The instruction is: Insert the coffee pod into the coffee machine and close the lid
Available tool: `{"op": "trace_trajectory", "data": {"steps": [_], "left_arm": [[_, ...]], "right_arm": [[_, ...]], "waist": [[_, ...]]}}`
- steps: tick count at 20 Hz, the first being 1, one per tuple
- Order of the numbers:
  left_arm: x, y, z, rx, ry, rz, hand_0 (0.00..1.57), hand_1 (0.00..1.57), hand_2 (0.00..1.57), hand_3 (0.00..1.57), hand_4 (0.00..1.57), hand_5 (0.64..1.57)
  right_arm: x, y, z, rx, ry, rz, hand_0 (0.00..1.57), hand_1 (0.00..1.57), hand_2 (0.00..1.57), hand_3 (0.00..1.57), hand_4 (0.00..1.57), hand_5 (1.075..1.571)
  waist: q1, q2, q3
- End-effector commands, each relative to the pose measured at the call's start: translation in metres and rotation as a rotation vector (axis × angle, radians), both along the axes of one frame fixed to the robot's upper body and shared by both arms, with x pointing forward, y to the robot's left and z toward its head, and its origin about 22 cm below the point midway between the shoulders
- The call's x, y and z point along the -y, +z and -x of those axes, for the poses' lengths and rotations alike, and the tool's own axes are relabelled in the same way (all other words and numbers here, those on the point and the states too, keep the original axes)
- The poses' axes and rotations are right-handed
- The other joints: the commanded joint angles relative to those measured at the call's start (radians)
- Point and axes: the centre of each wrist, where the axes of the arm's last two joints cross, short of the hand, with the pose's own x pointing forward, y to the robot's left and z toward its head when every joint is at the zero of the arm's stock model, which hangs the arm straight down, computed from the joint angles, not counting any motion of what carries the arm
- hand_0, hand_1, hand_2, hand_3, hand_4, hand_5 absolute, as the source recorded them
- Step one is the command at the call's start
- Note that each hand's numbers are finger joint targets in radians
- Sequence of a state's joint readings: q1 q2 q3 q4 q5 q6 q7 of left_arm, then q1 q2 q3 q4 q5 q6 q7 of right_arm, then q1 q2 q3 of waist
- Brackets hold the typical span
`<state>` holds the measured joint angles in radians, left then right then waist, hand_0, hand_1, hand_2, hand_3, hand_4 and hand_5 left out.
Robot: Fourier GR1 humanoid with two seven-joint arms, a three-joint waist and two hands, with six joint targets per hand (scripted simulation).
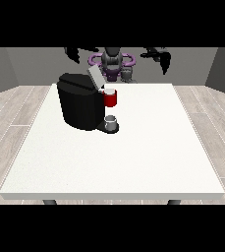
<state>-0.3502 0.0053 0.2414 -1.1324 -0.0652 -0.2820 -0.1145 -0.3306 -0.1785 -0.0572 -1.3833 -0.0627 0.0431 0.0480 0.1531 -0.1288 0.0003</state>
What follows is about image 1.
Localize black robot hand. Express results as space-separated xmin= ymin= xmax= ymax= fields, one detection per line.
xmin=140 ymin=47 xmax=173 ymax=76
xmin=63 ymin=47 xmax=100 ymax=65

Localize pale grey machine lid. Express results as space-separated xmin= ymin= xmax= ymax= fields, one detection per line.
xmin=86 ymin=64 xmax=106 ymax=90

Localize small grey coffee pod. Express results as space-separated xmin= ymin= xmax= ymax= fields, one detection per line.
xmin=120 ymin=67 xmax=134 ymax=84

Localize black coffee machine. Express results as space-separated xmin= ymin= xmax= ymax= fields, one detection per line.
xmin=56 ymin=72 xmax=120 ymax=134

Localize red pod holder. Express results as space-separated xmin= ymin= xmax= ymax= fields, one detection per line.
xmin=102 ymin=88 xmax=119 ymax=108

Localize grey robot trunk purple rings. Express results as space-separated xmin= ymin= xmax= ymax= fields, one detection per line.
xmin=87 ymin=47 xmax=138 ymax=83

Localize small grey cup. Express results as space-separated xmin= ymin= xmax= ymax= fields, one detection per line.
xmin=103 ymin=114 xmax=119 ymax=132

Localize dark table leg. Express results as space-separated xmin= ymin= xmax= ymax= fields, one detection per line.
xmin=41 ymin=199 xmax=58 ymax=206
xmin=166 ymin=199 xmax=183 ymax=206

